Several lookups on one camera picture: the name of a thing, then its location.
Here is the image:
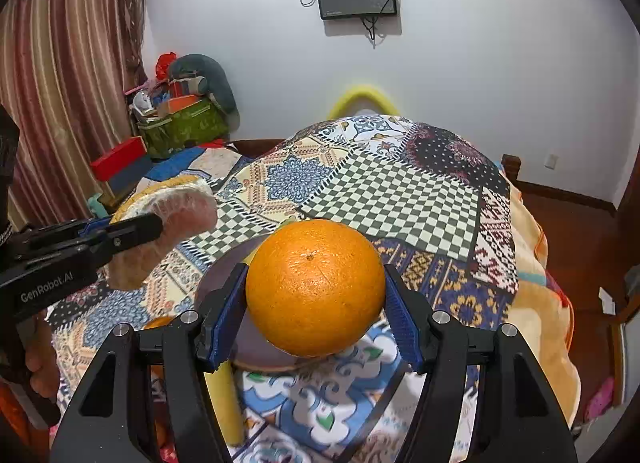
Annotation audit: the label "striped brown curtain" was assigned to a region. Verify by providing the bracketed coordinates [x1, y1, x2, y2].
[0, 0, 152, 244]

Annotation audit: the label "patchwork printed blanket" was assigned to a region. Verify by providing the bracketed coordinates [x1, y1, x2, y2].
[50, 113, 583, 463]

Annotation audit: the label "yellow foam ring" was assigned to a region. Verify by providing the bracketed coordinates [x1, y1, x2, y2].
[327, 84, 399, 120]

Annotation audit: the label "wooden side furniture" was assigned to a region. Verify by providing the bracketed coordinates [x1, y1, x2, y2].
[600, 263, 640, 406]

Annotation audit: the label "yellow banana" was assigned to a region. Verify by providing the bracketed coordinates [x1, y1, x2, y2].
[205, 247, 261, 446]

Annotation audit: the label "dark blue box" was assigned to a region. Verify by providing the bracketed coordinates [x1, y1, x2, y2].
[107, 156, 154, 200]

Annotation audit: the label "person's left hand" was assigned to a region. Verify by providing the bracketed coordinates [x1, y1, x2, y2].
[25, 312, 62, 397]

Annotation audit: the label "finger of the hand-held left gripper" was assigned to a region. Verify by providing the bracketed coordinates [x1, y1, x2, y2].
[15, 217, 115, 246]
[30, 214, 164, 274]

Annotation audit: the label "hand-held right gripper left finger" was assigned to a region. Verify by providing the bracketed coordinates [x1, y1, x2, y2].
[50, 263, 251, 463]

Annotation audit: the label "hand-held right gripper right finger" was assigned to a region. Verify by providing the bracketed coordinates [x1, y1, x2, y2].
[382, 263, 578, 463]

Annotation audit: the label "green fabric bag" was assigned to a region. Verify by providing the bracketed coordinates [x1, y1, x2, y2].
[136, 99, 231, 160]

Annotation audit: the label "peach orange quilt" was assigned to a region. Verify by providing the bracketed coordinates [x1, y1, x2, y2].
[507, 183, 585, 426]

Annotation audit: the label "orange carton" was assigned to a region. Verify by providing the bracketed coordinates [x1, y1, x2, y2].
[167, 94, 198, 114]

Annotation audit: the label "red box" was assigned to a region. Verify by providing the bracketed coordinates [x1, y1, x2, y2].
[90, 137, 149, 182]

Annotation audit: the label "dark brown round plate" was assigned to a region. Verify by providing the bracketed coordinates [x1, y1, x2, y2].
[192, 233, 401, 374]

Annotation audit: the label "large orange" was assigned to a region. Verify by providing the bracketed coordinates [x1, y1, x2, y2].
[245, 219, 387, 359]

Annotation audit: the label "black hanging cable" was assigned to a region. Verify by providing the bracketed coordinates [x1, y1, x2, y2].
[360, 17, 382, 49]

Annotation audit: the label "grey plush toy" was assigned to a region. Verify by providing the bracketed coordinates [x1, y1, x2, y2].
[167, 54, 240, 120]

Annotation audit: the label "pink slippers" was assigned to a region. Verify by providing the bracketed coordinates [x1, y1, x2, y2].
[584, 375, 617, 420]

